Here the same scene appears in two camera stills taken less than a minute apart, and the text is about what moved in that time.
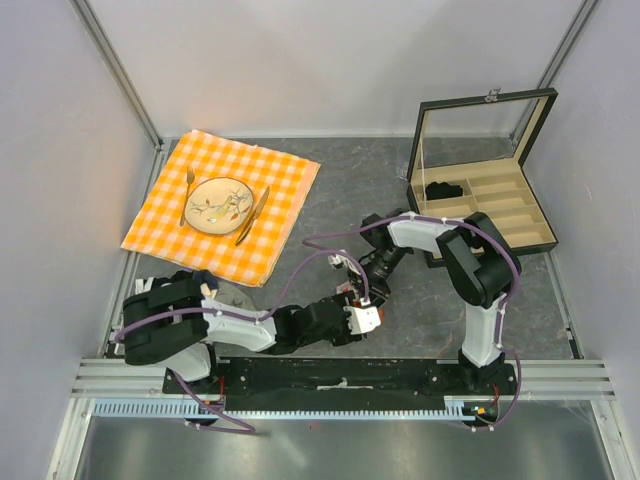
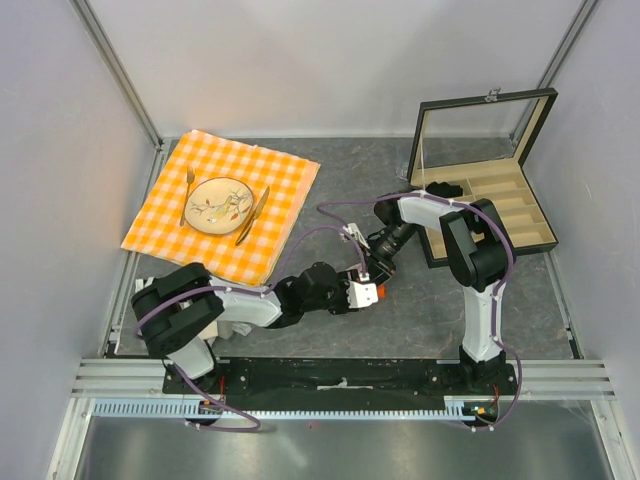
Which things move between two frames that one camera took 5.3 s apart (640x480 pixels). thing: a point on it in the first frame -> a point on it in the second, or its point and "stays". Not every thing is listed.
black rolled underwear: x=442 y=190 stays
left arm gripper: x=344 y=336 -> x=343 y=277
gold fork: x=190 y=176 stays
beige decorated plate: x=218 y=205 stays
